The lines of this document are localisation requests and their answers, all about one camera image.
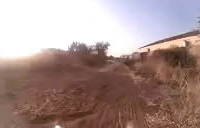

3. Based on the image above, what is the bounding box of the beige building with dark roof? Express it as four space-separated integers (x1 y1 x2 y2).
137 29 200 66

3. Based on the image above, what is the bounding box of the group of dark trees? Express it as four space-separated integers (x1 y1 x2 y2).
67 40 112 58

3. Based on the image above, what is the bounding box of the reddish brown dirt track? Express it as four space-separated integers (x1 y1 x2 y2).
7 59 176 128

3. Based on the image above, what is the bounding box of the dark green bush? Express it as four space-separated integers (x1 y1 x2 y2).
161 46 198 69

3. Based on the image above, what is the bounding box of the dry pale grass verge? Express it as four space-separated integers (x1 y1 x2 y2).
131 61 200 128

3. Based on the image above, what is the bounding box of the earth mound with dry scrub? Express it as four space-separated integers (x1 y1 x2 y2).
0 48 109 101

